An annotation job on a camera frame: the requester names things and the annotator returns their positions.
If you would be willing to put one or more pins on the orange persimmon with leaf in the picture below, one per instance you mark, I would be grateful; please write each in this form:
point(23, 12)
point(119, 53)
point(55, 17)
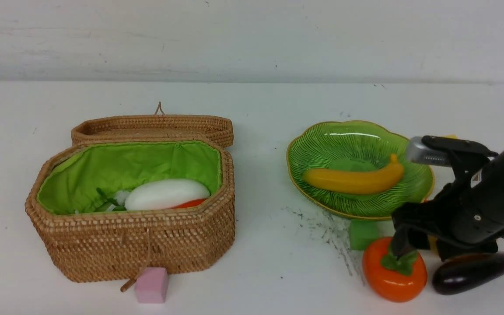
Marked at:
point(397, 280)

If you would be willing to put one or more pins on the woven wicker basket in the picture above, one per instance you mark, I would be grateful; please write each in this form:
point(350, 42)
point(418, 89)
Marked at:
point(67, 206)

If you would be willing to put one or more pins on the pink foam cube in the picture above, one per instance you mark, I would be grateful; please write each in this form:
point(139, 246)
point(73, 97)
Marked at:
point(152, 286)

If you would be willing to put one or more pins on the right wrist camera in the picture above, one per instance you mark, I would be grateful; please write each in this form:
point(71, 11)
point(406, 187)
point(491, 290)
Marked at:
point(465, 158)

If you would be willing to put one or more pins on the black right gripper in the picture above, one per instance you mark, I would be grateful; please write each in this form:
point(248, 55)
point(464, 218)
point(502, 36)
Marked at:
point(465, 219)

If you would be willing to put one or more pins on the yellow banana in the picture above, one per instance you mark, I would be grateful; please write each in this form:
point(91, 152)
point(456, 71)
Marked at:
point(357, 182)

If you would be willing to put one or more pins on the green ribbed glass plate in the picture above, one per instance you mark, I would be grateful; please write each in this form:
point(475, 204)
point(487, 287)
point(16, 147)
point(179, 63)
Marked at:
point(358, 146)

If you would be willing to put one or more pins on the yellow orange mango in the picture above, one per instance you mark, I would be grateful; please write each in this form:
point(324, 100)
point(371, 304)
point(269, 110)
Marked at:
point(433, 245)

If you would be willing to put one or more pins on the green foam cube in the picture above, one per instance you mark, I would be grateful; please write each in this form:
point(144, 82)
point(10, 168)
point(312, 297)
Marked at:
point(362, 233)

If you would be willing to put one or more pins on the purple eggplant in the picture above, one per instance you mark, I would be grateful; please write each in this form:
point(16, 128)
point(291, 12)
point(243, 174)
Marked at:
point(467, 272)

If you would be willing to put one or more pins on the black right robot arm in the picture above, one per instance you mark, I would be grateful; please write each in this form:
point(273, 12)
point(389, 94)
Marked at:
point(467, 215)

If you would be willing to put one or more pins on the orange red carrot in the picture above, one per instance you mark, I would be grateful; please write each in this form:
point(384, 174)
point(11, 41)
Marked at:
point(189, 204)

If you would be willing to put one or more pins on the white radish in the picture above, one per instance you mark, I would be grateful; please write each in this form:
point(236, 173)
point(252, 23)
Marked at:
point(165, 194)

